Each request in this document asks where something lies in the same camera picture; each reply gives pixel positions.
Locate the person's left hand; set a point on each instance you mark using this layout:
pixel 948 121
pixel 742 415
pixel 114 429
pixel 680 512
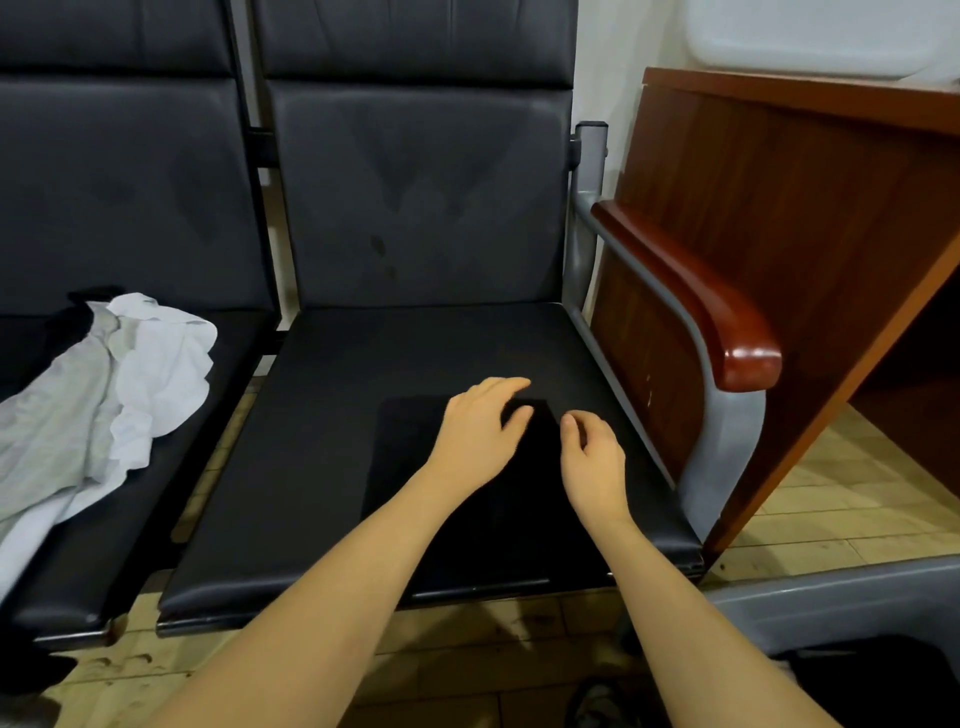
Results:
pixel 473 438

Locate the person's left forearm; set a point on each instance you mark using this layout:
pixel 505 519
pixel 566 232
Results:
pixel 293 638

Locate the person's right hand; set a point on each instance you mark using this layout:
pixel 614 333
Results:
pixel 594 471

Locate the person's black shoe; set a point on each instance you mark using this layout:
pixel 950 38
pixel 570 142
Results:
pixel 600 705

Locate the grey plastic storage bin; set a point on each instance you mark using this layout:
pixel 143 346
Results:
pixel 870 600

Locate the brown wooden desk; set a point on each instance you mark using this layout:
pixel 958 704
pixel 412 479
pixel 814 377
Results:
pixel 795 210

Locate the white plastic tray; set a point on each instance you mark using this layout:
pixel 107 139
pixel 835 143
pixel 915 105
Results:
pixel 818 33

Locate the pile of clothes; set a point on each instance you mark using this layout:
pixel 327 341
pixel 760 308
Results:
pixel 90 405

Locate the black leather bench seat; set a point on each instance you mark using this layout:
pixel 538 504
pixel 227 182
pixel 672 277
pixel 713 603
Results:
pixel 405 180
pixel 120 165

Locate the brown wooden bench armrest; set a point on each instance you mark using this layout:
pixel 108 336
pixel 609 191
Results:
pixel 705 300

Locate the person's right forearm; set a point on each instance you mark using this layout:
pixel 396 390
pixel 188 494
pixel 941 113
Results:
pixel 698 638

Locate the black garment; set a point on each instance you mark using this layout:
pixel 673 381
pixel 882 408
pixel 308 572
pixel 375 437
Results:
pixel 525 525

